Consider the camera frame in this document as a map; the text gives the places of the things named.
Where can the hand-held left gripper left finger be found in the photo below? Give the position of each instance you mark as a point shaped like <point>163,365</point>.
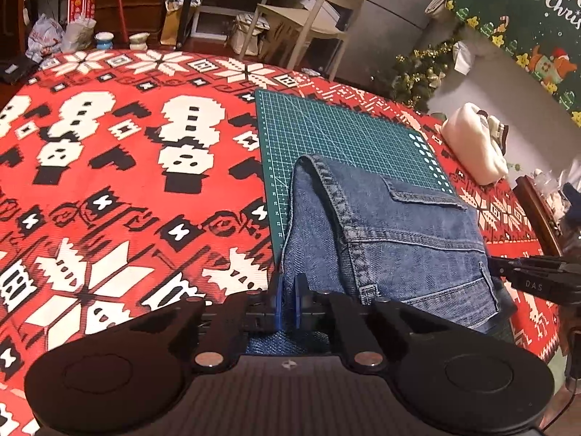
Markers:
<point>277,302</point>

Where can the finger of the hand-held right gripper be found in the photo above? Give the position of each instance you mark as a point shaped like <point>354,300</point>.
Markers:
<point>526,262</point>
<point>510,276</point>

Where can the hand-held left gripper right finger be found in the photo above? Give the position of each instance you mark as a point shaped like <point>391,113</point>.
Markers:
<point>299,302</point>

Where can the blue denim jeans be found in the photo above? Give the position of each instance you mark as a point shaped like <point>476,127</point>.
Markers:
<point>399,245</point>

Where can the wooden nightstand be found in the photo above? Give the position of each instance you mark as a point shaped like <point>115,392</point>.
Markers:
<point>535,209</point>

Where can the cream folded cloth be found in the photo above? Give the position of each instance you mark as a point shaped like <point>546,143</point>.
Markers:
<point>467,145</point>

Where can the green cutting mat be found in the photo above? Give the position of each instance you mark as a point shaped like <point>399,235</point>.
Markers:
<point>340,127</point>

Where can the red printed blanket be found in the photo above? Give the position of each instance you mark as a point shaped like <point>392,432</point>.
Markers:
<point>113,190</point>

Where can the white hanging paper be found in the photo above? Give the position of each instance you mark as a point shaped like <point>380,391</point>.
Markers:
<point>464,58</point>

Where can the small tinsel tree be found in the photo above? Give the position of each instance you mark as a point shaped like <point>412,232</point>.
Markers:
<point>420,77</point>

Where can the white tote bag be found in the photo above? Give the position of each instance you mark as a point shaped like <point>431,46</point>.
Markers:
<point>248,34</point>

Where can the grey refrigerator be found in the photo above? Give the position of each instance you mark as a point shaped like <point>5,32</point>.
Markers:
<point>395,22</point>

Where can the white box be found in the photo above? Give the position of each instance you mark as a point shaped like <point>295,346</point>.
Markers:
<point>317,9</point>

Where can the brown paper bag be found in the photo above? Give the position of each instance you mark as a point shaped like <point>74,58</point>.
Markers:
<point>174,25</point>

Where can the white ceramic cup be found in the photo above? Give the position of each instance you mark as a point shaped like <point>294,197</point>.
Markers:
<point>139,41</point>

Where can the black desk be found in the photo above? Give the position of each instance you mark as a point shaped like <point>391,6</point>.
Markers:
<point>186,13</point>

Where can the white drawer unit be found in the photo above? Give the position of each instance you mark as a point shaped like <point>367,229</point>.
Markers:
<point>204,4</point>

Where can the blue ceramic cup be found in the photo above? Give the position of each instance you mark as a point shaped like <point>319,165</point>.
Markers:
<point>104,41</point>

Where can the brown wooden dresser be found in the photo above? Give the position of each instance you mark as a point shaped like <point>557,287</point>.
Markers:
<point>140,9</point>

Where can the plain white plastic bag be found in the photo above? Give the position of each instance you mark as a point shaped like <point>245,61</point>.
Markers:
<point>78,36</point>

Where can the black pouch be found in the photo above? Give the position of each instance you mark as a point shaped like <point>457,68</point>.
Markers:
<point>18,70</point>

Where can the red carton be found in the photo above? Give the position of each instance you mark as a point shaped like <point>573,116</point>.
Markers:
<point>81,7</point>

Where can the dark wooden cabinet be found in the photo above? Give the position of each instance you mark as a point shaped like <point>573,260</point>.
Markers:
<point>9,9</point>

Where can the green festive wall banner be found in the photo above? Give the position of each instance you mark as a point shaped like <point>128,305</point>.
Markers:
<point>508,13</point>

